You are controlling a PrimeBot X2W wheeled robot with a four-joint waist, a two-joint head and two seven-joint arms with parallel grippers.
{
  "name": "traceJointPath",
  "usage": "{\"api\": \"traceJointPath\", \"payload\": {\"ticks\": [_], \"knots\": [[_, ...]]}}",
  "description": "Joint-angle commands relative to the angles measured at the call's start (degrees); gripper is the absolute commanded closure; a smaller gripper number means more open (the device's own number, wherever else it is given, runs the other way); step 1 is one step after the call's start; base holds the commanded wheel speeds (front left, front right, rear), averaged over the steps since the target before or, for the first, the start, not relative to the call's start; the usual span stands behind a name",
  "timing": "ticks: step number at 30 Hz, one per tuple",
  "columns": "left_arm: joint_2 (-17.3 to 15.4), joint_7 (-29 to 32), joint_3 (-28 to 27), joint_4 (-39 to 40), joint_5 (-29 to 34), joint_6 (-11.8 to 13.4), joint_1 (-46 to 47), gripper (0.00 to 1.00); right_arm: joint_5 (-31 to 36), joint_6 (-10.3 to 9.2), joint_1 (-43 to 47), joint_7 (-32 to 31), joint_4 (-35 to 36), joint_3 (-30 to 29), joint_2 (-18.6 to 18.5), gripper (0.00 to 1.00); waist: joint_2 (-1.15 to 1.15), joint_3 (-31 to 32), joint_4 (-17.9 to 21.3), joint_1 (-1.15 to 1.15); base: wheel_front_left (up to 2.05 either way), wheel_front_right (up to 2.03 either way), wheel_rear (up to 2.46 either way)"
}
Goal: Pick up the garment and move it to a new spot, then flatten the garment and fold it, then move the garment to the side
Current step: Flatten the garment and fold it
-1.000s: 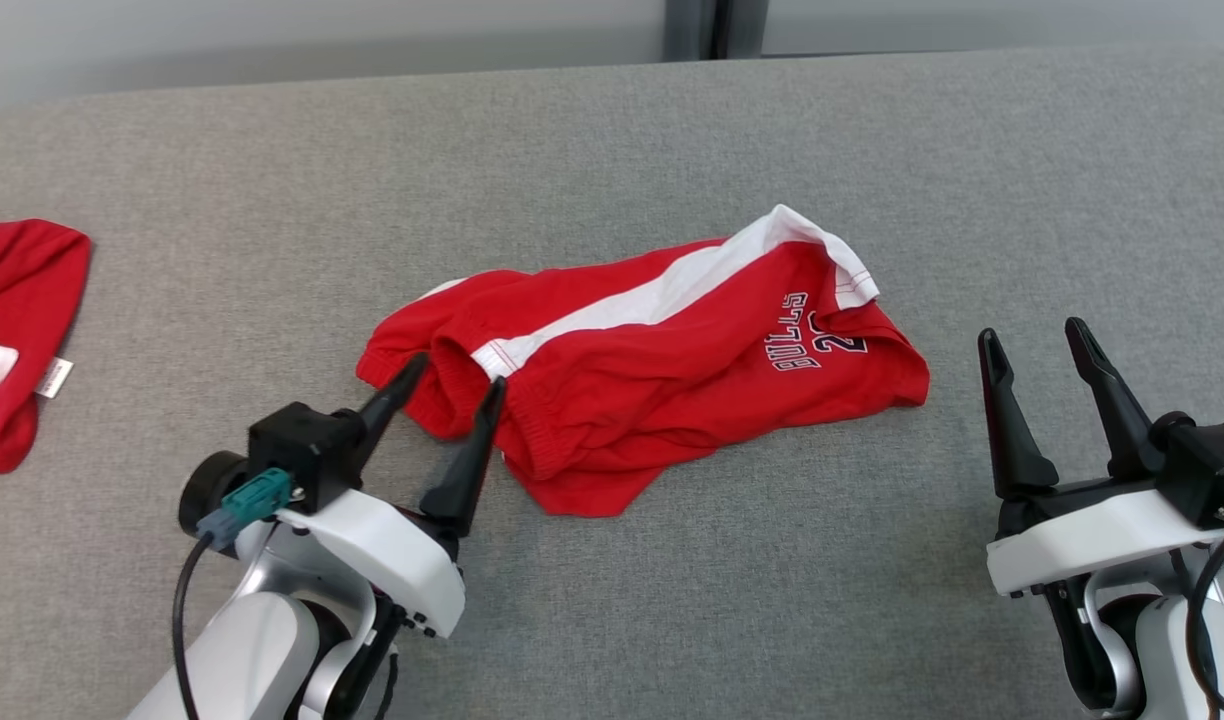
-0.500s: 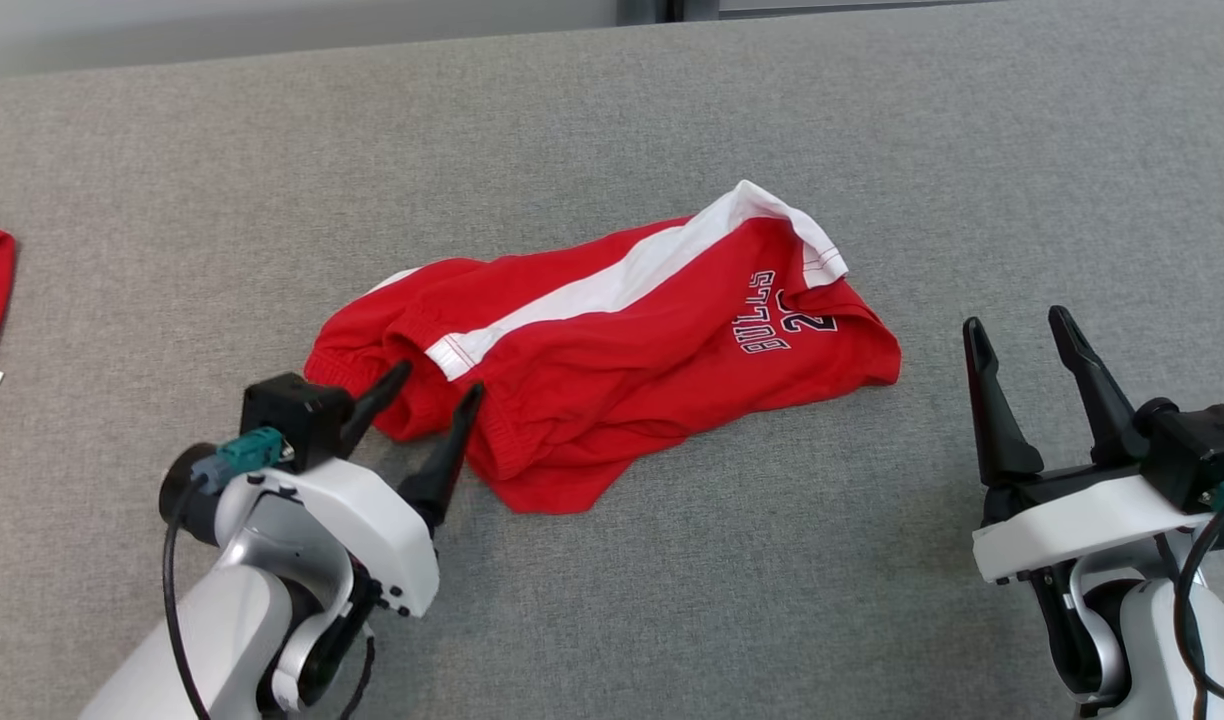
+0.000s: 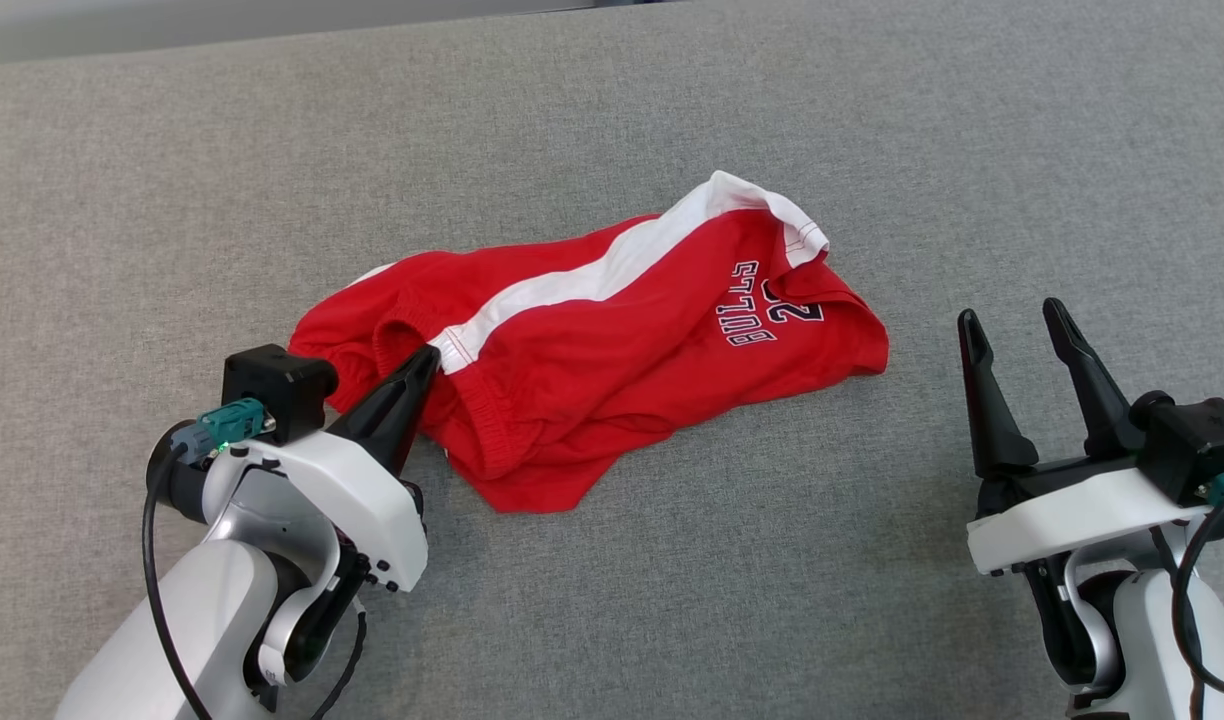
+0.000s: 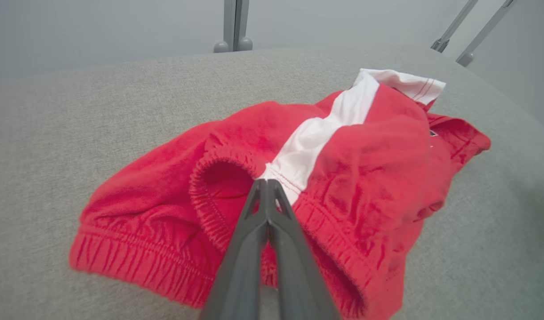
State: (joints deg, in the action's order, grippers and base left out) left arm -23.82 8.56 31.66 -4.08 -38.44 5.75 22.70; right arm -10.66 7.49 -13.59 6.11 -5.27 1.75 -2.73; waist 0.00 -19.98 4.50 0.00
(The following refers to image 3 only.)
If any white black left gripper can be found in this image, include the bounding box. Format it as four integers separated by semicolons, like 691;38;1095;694
204;345;443;593

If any stack of red clothes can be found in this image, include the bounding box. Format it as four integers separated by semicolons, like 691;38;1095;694
289;170;890;514

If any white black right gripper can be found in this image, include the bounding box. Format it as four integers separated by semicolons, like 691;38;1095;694
957;297;1213;574

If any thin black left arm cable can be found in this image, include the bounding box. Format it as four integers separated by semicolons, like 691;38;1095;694
307;605;369;720

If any left black cable teal connector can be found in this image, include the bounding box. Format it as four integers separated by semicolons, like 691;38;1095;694
140;398;275;720

